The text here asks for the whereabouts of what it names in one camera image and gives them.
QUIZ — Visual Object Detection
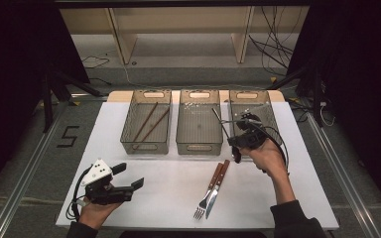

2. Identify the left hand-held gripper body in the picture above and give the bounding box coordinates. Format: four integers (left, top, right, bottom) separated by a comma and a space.
79, 158, 135, 206

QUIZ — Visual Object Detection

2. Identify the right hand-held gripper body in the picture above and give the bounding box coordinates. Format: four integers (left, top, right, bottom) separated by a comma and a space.
221, 112, 267, 151

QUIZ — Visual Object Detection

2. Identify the wooden-handled steel knife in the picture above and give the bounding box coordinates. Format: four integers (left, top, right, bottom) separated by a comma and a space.
204, 159, 231, 220

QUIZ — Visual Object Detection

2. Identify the wooden-handled steel fork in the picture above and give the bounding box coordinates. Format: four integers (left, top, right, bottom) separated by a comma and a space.
192, 162, 225, 221

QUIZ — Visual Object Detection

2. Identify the thin black utensil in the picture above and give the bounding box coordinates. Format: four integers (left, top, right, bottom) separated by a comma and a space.
211, 107, 232, 142

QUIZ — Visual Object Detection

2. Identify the smoky clear plastic bin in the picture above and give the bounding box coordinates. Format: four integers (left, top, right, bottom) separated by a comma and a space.
227, 89, 283, 157
119, 88, 173, 156
176, 88, 224, 157

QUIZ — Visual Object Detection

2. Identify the brown wooden chopstick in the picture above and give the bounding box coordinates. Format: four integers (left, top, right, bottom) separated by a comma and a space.
134, 108, 171, 151
132, 101, 159, 143

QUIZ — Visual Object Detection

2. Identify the person's left hand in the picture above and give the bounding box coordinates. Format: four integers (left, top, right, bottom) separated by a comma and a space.
78, 197, 123, 231

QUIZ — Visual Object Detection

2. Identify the person's right hand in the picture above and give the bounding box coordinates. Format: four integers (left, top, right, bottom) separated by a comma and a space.
241, 138, 291, 182

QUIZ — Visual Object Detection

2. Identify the white table cover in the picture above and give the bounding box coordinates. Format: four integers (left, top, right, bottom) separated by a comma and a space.
55, 100, 340, 231

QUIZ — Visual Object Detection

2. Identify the black metal stand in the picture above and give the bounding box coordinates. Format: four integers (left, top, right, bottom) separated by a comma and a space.
267, 62, 325, 128
41, 68, 103, 133

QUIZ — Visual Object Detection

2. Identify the black curtain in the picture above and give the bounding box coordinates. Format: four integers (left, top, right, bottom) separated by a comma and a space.
287, 0, 381, 212
0, 0, 90, 202

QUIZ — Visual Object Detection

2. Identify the light wooden shelf unit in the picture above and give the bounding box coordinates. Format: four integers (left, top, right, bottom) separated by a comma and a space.
59, 6, 311, 65

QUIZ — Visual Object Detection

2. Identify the left hand-held gripper cable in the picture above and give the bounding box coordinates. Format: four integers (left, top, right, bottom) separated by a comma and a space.
65, 167, 92, 222

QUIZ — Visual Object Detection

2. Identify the hand-held gripper cable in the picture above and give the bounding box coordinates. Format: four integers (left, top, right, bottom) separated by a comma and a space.
65, 167, 92, 222
254, 120, 291, 175

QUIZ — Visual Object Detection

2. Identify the right hand-held gripper cable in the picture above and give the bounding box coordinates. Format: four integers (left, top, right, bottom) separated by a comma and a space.
254, 120, 291, 175

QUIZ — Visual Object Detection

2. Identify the white cable with plug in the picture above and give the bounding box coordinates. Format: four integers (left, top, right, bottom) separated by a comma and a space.
318, 100, 336, 128

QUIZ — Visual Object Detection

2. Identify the metal floor rail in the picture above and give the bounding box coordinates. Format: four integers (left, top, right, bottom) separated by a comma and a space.
306, 112, 381, 238
0, 98, 77, 238

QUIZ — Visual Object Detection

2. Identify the bundle of black cables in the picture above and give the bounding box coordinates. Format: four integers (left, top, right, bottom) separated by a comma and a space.
248, 6, 299, 77

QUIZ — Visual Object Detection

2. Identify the black floor cable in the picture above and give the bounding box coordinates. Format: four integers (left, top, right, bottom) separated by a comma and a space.
80, 55, 111, 69

